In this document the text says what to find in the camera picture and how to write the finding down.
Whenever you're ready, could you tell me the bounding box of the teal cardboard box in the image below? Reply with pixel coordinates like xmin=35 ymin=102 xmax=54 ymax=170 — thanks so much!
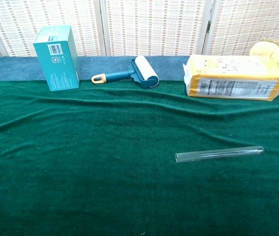
xmin=33 ymin=24 xmax=81 ymax=92

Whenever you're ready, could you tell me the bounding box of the dark green velvet cloth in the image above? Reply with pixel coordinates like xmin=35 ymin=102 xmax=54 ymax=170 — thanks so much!
xmin=0 ymin=79 xmax=279 ymax=236

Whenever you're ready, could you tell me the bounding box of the woven folding screen panel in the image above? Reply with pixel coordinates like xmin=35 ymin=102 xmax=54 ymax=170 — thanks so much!
xmin=0 ymin=0 xmax=107 ymax=58
xmin=202 ymin=0 xmax=279 ymax=56
xmin=99 ymin=0 xmax=213 ymax=57

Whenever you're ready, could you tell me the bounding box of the clear glass test tube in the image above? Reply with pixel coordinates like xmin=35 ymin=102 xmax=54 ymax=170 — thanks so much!
xmin=175 ymin=146 xmax=265 ymax=163

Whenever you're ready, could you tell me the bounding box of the teal lint roller orange handle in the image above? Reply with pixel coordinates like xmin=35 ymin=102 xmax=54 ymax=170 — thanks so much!
xmin=91 ymin=55 xmax=160 ymax=89

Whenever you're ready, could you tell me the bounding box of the yellow cat tissue pack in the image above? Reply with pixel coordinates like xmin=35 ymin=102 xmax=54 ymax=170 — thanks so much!
xmin=183 ymin=54 xmax=279 ymax=101

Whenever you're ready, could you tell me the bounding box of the blue table cloth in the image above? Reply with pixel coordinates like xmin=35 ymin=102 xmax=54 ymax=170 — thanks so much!
xmin=0 ymin=55 xmax=192 ymax=82

